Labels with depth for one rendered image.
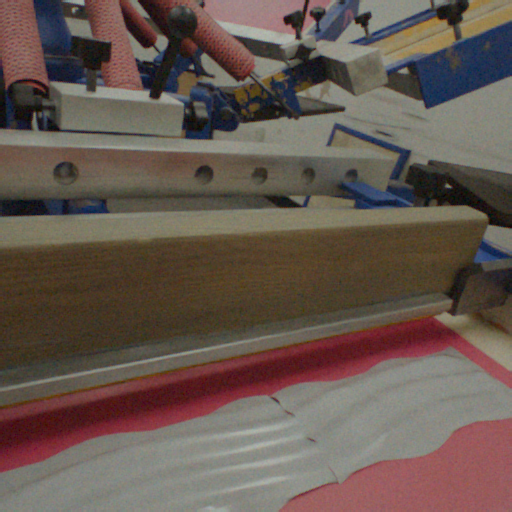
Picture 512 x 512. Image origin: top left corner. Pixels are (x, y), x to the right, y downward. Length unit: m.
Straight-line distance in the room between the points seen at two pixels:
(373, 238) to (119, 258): 0.17
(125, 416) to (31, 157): 0.25
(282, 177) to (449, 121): 2.18
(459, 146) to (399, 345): 2.29
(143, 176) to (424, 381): 0.31
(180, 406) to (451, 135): 2.48
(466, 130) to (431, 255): 2.27
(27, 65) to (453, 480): 0.61
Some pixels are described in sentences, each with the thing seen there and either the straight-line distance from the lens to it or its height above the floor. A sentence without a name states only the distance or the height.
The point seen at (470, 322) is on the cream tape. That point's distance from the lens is 0.49.
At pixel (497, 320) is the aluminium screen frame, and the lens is 0.50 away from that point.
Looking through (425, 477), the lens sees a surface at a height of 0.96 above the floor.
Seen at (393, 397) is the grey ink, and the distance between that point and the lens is 0.34.
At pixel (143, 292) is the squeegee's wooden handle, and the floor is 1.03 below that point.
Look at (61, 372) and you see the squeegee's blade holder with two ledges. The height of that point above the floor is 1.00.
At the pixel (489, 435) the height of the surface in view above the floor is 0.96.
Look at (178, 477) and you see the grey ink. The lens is 0.26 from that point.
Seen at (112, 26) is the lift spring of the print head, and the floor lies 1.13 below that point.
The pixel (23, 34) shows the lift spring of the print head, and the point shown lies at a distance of 0.73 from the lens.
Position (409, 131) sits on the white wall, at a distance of 2.87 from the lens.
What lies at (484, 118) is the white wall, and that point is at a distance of 2.61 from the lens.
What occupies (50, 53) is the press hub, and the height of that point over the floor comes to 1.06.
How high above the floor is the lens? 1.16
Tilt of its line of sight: 24 degrees down
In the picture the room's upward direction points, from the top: 11 degrees clockwise
